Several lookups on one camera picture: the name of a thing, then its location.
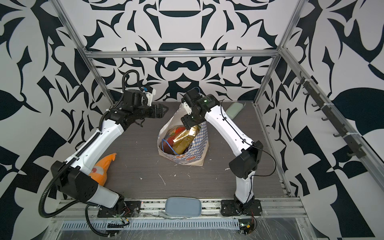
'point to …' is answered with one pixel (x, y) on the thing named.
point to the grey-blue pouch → (179, 206)
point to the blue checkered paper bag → (196, 154)
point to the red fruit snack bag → (172, 133)
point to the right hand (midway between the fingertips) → (192, 120)
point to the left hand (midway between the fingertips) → (162, 104)
